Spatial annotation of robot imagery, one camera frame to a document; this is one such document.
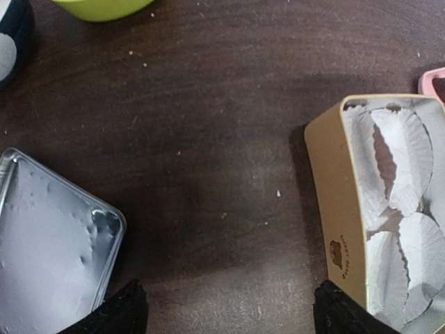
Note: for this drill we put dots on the beige bear tin lid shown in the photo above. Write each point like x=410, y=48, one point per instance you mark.
x=58, y=247

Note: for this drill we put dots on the pink tray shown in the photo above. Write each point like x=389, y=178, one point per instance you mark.
x=431, y=84

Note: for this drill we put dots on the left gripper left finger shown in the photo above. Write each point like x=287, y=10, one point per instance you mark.
x=125, y=312

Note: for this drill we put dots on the green bowl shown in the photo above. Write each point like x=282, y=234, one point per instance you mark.
x=102, y=10

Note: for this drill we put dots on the beige tin box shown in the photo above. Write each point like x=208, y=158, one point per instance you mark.
x=378, y=167

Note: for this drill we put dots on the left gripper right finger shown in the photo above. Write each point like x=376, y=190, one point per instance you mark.
x=336, y=313

